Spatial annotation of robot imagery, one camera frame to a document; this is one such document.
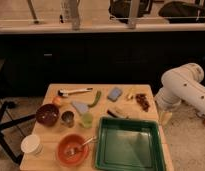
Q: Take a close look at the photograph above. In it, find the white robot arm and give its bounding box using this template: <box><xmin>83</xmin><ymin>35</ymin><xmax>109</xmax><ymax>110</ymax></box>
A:
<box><xmin>154</xmin><ymin>63</ymin><xmax>205</xmax><ymax>125</ymax></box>

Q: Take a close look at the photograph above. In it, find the white paper cup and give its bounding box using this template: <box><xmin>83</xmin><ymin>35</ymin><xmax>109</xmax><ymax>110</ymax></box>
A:
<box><xmin>21</xmin><ymin>134</ymin><xmax>42</xmax><ymax>155</ymax></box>

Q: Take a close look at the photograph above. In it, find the dark purple bowl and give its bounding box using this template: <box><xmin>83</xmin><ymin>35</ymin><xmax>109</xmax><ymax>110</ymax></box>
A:
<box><xmin>36</xmin><ymin>103</ymin><xmax>59</xmax><ymax>127</ymax></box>

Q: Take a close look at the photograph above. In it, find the small yellow item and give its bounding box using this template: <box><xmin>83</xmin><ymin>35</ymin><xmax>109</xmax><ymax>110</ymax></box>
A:
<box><xmin>126</xmin><ymin>88</ymin><xmax>134</xmax><ymax>100</ymax></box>

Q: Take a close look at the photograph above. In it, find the orange bowl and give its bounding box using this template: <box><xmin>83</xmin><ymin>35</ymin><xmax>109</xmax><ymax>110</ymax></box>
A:
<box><xmin>55</xmin><ymin>134</ymin><xmax>89</xmax><ymax>167</ymax></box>

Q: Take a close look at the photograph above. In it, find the dark red grape bunch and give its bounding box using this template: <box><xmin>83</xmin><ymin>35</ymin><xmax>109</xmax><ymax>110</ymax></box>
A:
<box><xmin>135</xmin><ymin>94</ymin><xmax>150</xmax><ymax>112</ymax></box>

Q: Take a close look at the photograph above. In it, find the black chair base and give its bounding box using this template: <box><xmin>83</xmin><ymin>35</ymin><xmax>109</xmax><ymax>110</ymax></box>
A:
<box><xmin>0</xmin><ymin>101</ymin><xmax>35</xmax><ymax>164</ymax></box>

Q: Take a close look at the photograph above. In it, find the blue sponge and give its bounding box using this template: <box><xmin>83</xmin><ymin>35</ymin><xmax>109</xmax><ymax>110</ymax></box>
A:
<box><xmin>107</xmin><ymin>87</ymin><xmax>122</xmax><ymax>102</ymax></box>

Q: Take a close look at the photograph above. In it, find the metal spoon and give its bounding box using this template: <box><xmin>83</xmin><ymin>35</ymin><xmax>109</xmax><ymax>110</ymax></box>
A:
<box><xmin>65</xmin><ymin>137</ymin><xmax>97</xmax><ymax>156</ymax></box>

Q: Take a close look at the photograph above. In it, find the small orange fruit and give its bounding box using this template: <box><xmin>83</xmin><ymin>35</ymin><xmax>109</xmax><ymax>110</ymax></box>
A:
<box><xmin>52</xmin><ymin>96</ymin><xmax>63</xmax><ymax>107</ymax></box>

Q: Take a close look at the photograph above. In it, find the wooden table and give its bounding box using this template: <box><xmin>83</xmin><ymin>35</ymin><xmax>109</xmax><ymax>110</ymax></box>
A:
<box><xmin>19</xmin><ymin>83</ymin><xmax>175</xmax><ymax>171</ymax></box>

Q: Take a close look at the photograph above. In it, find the light green cup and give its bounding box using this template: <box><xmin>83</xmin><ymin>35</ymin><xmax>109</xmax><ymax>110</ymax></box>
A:
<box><xmin>80</xmin><ymin>112</ymin><xmax>93</xmax><ymax>128</ymax></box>

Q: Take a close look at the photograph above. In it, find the small metal cup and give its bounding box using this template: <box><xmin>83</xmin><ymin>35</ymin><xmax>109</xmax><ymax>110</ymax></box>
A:
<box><xmin>61</xmin><ymin>111</ymin><xmax>74</xmax><ymax>128</ymax></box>

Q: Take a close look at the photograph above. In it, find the green plastic tray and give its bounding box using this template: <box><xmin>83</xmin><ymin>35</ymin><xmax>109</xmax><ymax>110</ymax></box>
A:
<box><xmin>95</xmin><ymin>117</ymin><xmax>166</xmax><ymax>171</ymax></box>

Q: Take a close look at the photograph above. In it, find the grey blue cloth piece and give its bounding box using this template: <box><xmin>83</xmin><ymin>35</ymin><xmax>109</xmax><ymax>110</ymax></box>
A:
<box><xmin>71</xmin><ymin>101</ymin><xmax>89</xmax><ymax>115</ymax></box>

